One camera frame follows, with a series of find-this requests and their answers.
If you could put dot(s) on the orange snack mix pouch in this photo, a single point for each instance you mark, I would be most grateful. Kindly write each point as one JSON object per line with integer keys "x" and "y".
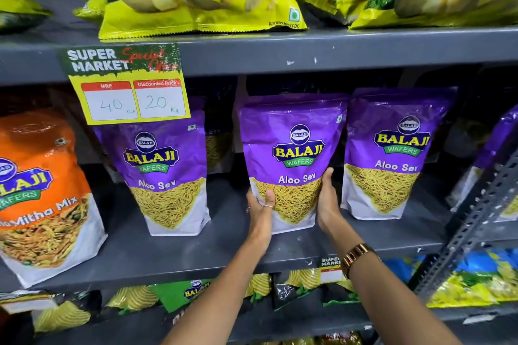
{"x": 36, "y": 195}

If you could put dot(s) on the grey metal shelf board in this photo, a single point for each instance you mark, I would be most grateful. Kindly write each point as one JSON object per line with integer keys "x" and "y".
{"x": 202, "y": 249}
{"x": 323, "y": 51}

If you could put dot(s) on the gold wristwatch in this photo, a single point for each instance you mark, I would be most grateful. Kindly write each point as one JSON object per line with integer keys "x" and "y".
{"x": 356, "y": 258}

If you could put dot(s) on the blue yellow chips bag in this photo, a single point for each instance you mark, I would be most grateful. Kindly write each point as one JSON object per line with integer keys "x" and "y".
{"x": 477, "y": 280}

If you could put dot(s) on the person's right forearm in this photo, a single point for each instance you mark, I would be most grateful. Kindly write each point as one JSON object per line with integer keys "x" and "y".
{"x": 388, "y": 300}

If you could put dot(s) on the person's right hand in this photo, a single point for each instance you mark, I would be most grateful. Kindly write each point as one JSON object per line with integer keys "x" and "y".
{"x": 328, "y": 211}

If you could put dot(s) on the person's right thumb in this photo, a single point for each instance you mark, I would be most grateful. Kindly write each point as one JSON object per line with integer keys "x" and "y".
{"x": 328, "y": 181}

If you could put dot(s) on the black ridged chips bag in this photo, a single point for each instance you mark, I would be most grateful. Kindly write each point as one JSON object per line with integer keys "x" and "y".
{"x": 297, "y": 288}

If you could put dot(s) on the yellow ridged chips bag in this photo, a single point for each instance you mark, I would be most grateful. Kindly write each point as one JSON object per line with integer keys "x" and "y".
{"x": 259, "y": 286}
{"x": 60, "y": 316}

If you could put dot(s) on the person's left forearm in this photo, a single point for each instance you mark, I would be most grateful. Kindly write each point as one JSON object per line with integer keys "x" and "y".
{"x": 220, "y": 296}

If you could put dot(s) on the small shelf price tag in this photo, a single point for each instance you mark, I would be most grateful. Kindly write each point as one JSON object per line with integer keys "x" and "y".
{"x": 331, "y": 270}

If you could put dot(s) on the green snack packet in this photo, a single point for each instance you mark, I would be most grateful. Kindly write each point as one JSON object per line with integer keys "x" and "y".
{"x": 182, "y": 294}

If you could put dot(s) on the person's left hand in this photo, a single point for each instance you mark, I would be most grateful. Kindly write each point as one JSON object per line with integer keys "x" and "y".
{"x": 259, "y": 223}

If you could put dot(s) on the person's left thumb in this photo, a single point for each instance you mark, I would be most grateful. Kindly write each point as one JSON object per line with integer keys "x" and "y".
{"x": 270, "y": 200}

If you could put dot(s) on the slotted grey metal upright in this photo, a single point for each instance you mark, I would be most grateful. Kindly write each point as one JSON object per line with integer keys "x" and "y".
{"x": 473, "y": 219}

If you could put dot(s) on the purple snack pouch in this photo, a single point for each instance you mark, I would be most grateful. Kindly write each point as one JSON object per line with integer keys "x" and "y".
{"x": 218, "y": 146}
{"x": 500, "y": 142}
{"x": 394, "y": 142}
{"x": 291, "y": 134}
{"x": 162, "y": 162}

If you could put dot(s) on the white shelf label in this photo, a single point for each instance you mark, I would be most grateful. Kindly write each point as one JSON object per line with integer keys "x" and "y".
{"x": 26, "y": 302}

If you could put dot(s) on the green yellow price sign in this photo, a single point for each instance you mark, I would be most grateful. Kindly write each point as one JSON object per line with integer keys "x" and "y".
{"x": 125, "y": 86}

